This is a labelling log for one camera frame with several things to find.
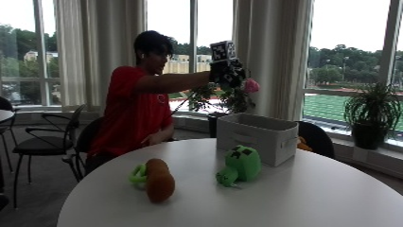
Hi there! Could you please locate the pink plush toy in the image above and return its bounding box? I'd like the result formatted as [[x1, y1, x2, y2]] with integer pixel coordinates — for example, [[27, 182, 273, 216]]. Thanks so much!
[[243, 78, 260, 95]]

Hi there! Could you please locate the white marker cube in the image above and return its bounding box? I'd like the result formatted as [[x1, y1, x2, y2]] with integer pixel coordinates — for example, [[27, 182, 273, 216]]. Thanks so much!
[[208, 40, 236, 63]]

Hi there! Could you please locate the white curtain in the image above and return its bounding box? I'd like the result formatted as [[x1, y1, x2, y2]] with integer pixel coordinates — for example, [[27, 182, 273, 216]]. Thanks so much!
[[53, 0, 148, 113], [231, 0, 315, 122]]

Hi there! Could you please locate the white fabric storage box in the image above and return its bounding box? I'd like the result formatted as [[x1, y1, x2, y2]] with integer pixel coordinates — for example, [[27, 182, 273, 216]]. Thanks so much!
[[215, 112, 300, 167]]

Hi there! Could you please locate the orange plush toy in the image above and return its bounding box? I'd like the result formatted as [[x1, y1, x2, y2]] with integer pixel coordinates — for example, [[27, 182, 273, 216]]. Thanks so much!
[[296, 135, 315, 152]]

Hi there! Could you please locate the green blocky plush toy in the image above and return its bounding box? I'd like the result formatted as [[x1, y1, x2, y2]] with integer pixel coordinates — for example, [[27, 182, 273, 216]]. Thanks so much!
[[214, 144, 263, 188]]

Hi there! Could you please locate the black round-backed chair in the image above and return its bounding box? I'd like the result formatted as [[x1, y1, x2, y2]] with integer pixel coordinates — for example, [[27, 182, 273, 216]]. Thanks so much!
[[295, 120, 336, 161]]

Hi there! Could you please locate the the person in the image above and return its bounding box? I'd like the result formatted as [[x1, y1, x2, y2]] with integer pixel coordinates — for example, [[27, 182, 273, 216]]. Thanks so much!
[[83, 29, 211, 175]]

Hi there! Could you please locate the potted plant in black pot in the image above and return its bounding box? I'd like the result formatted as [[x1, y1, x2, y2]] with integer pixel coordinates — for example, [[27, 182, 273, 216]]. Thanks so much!
[[343, 82, 403, 151]]

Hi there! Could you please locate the brown potato plush toy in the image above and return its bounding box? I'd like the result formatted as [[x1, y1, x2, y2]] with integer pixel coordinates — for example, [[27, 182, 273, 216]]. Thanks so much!
[[143, 157, 176, 203]]

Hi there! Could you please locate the light green plush toy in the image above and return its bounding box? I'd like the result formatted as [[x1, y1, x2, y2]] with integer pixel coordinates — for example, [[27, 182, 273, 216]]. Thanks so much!
[[127, 163, 148, 187]]

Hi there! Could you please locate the black chair under person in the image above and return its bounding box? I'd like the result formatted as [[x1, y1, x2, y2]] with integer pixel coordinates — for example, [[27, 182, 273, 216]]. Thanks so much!
[[61, 116, 106, 183]]

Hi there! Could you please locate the black chair with armrests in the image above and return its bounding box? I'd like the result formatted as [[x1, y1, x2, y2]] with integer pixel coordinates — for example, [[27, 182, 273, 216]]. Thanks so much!
[[11, 103, 87, 210]]

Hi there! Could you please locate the white round side table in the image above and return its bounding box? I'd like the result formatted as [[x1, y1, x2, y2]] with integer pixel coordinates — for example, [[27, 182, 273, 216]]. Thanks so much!
[[0, 108, 15, 125]]

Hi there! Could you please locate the leafy potted plant with cable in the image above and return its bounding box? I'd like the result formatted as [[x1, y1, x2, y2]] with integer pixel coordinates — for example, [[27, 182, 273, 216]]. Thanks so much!
[[186, 80, 257, 139]]

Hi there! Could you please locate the black glove cable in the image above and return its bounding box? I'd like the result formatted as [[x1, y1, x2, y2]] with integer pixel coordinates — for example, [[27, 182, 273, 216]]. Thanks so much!
[[168, 90, 198, 117]]

